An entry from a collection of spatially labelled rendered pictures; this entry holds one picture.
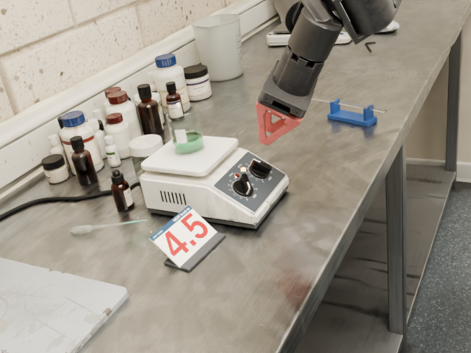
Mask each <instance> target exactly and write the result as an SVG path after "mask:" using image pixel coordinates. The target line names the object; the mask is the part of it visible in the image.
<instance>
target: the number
mask: <svg viewBox="0 0 471 353"><path fill-rule="evenodd" d="M212 231H213V229H211V227H209V226H208V225H207V224H206V222H204V221H203V220H202V219H201V218H200V217H199V216H198V215H197V214H196V213H195V212H194V211H193V210H190V211H189V212H188V213H187V214H185V215H184V216H183V217H182V218H180V220H178V222H176V223H175V224H174V225H173V226H171V227H170V228H169V229H167V230H166V231H165V232H164V233H163V234H162V235H161V236H160V237H158V238H157V239H156V240H155V241H156V242H157V243H158V244H159V245H160V246H161V247H162V248H164V250H166V251H167V252H168V253H169V255H171V257H173V258H174V259H175V260H176V262H180V261H181V260H182V259H183V257H185V256H186V255H187V254H188V253H189V252H190V251H191V250H192V249H193V248H194V247H196V246H197V245H198V244H199V243H200V242H201V241H202V240H203V239H204V238H206V237H207V236H208V235H209V234H210V233H211V232H212Z"/></svg>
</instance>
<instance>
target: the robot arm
mask: <svg viewBox="0 0 471 353"><path fill-rule="evenodd" d="M340 2H341V3H340ZM401 2H402V0H273V5H274V6H275V9H276V11H277V12H278V14H279V16H280V17H281V19H282V21H283V22H284V24H285V26H286V28H287V29H288V31H289V32H291V36H290V38H289V40H288V45H287V46H286V47H285V49H284V51H283V54H282V56H281V58H280V60H278V61H277V62H276V63H275V66H274V68H273V69H272V70H271V72H270V74H269V76H268V78H267V79H266V82H265V83H264V86H263V88H262V91H261V93H260V95H259V97H258V99H257V102H256V111H257V120H258V127H259V142H260V143H262V144H265V145H267V146H268V145H270V144H271V143H273V142H274V141H275V140H276V139H278V138H279V137H281V136H282V135H284V134H286V133H287V132H289V131H290V130H293V129H294V128H296V127H297V126H299V125H300V124H301V122H302V120H303V117H304V115H305V113H306V111H307V109H308V107H309V105H310V101H311V99H312V97H313V93H314V89H315V86H316V83H317V81H318V76H319V75H320V72H321V71H322V68H323V66H324V63H325V60H327V58H328V57H329V54H330V52H331V51H332V48H333V47H334V44H335V43H336V40H337V38H338V37H339V34H340V33H341V30H342V29H343V27H344V29H345V30H346V32H347V33H348V35H349V36H350V38H351V39H352V40H353V42H354V43H355V45H357V44H358V43H359V42H361V41H363V40H365V39H366V38H367V37H369V36H371V35H372V34H375V33H378V32H380V31H382V30H383V29H385V28H386V27H387V26H388V25H389V24H390V23H391V22H392V21H393V20H394V18H395V16H396V13H397V11H398V9H399V7H400V4H401ZM341 4H342V5H341ZM342 6H343V7H342ZM343 8H344V9H343ZM344 10H345V11H344ZM332 11H333V12H334V13H335V14H334V13H333V12H332ZM345 12H346V13H345ZM346 14H347V15H346ZM347 16H348V17H347ZM348 18H349V19H348ZM349 20H350V21H349ZM272 115H274V116H277V117H279V119H278V120H277V121H276V122H275V123H272ZM266 131H267V132H270V133H272V134H271V135H270V136H267V135H266Z"/></svg>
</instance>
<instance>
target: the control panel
mask: <svg viewBox="0 0 471 353"><path fill-rule="evenodd" d="M253 159H257V160H260V161H262V162H264V161H263V160H262V159H260V158H258V157H256V156H255V155H253V154H252V153H250V152H249V151H248V152H246V154H245V155H244V156H243V157H242V158H241V159H239V161H238V162H237V163H236V164H235V165H234V166H232V168H231V169H230V170H229V171H228V172H227V173H225V175H224V176H223V177H222V178H221V179H220V180H218V182H217V183H216V184H215V185H214V187H215V188H217V189H219V190H220V191H221V192H223V193H225V194H227V195H228V196H229V197H231V198H233V199H234V200H236V201H237V202H239V203H240V204H242V205H244V206H245V207H246V208H248V209H250V210H251V211H253V212H255V211H256V210H258V208H259V207H260V206H261V205H262V203H263V202H264V201H265V200H266V198H267V197H268V196H269V195H270V194H271V193H272V191H273V190H274V189H275V187H276V186H277V185H278V184H279V183H280V182H281V181H282V179H283V178H284V177H285V175H286V174H284V173H282V172H281V171H279V170H278V169H276V168H274V167H273V166H271V167H272V169H271V171H270V173H269V175H268V177H267V178H265V179H260V178H257V177H255V176H254V175H252V174H251V172H250V165H251V163H252V160H253ZM264 163H266V164H268V163H267V162H264ZM268 165H269V164H268ZM242 167H244V168H245V169H246V171H245V172H244V171H242V170H241V168H242ZM235 174H239V175H240V177H236V176H235ZM242 174H246V175H247V176H248V179H249V181H250V184H251V185H252V187H253V189H254V192H253V194H252V195H251V196H248V197H245V196H241V195H239V194H237V193H236V192H235V191H234V189H233V184H234V182H235V181H237V180H240V178H241V176H242Z"/></svg>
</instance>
